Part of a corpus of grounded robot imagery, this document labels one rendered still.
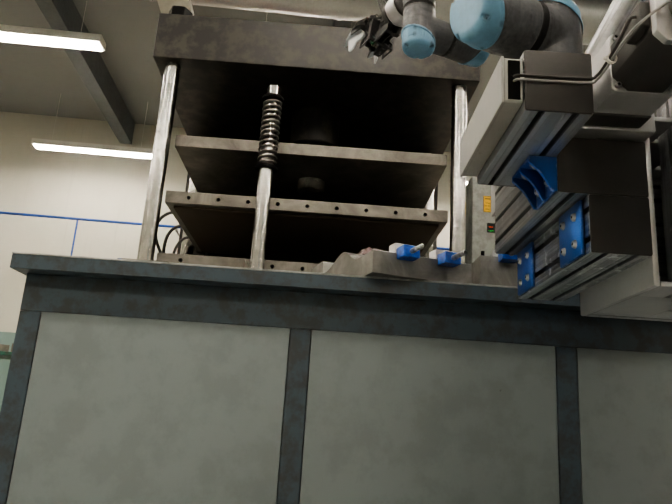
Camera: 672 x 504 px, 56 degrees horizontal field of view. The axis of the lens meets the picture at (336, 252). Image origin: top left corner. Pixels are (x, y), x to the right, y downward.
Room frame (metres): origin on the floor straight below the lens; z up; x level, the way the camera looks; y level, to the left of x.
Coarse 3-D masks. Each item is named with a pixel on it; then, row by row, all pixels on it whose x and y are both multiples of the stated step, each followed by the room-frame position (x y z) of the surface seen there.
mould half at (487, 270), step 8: (480, 256) 1.52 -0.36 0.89; (488, 256) 1.52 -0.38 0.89; (496, 256) 1.53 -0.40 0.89; (472, 264) 1.60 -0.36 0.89; (480, 264) 1.52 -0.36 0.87; (488, 264) 1.52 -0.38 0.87; (496, 264) 1.53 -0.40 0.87; (504, 264) 1.53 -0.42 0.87; (512, 264) 1.53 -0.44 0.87; (472, 272) 1.60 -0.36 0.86; (480, 272) 1.52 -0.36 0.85; (488, 272) 1.52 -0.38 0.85; (496, 272) 1.53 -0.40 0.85; (504, 272) 1.53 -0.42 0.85; (512, 272) 1.53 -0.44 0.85; (472, 280) 1.60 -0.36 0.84; (480, 280) 1.52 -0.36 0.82; (488, 280) 1.52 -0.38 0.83; (496, 280) 1.53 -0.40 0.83; (504, 280) 1.53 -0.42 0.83; (512, 280) 1.53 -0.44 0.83
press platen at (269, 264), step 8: (160, 256) 2.31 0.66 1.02; (168, 256) 2.31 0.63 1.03; (176, 256) 2.31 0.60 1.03; (184, 256) 2.31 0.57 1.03; (208, 256) 2.31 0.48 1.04; (248, 264) 2.32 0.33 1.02; (264, 264) 2.32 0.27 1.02; (272, 264) 2.32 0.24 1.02; (280, 264) 2.32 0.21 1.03; (288, 264) 2.32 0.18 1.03; (296, 264) 2.32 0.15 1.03; (304, 264) 2.32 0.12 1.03; (312, 264) 2.32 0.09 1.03
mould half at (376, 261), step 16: (352, 256) 1.55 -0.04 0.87; (368, 256) 1.43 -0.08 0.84; (384, 256) 1.41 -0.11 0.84; (320, 272) 1.78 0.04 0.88; (336, 272) 1.65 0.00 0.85; (352, 272) 1.53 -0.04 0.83; (368, 272) 1.43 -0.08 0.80; (384, 272) 1.42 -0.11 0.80; (400, 272) 1.43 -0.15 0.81; (416, 272) 1.44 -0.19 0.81; (432, 272) 1.45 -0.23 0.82; (448, 272) 1.47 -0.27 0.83; (464, 272) 1.48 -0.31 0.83
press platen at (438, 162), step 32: (192, 160) 2.48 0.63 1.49; (224, 160) 2.46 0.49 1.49; (256, 160) 2.44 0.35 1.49; (288, 160) 2.42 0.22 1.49; (320, 160) 2.39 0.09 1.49; (352, 160) 2.37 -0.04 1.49; (384, 160) 2.36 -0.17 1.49; (416, 160) 2.36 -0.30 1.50; (224, 192) 2.85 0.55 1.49; (256, 192) 2.82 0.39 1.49; (288, 192) 2.80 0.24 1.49; (352, 192) 2.74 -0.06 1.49; (384, 192) 2.71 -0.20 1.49; (416, 192) 2.69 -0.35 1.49
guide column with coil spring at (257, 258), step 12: (276, 108) 2.28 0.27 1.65; (264, 132) 2.28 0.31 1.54; (276, 132) 2.29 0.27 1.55; (264, 168) 2.27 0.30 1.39; (264, 180) 2.27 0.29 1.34; (264, 192) 2.27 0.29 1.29; (264, 204) 2.27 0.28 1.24; (264, 216) 2.28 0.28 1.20; (264, 228) 2.28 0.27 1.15; (252, 240) 2.29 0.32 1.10; (264, 240) 2.28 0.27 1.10; (252, 252) 2.28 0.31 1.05; (264, 252) 2.29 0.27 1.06; (252, 264) 2.28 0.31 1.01
